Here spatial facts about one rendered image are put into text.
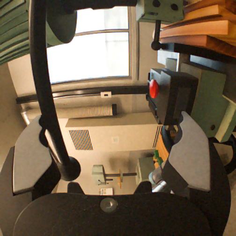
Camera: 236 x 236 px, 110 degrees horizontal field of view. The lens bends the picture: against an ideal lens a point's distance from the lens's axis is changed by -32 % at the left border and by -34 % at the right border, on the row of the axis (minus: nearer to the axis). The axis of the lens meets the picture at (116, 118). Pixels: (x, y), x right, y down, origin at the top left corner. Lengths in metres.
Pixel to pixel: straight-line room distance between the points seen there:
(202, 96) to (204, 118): 0.04
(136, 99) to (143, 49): 0.69
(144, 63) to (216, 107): 1.39
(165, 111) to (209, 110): 0.09
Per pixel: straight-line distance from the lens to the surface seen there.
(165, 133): 0.36
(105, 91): 1.56
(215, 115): 0.25
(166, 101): 0.18
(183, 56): 0.24
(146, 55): 1.57
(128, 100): 1.71
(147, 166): 2.34
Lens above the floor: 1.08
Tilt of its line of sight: level
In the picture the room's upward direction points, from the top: 92 degrees counter-clockwise
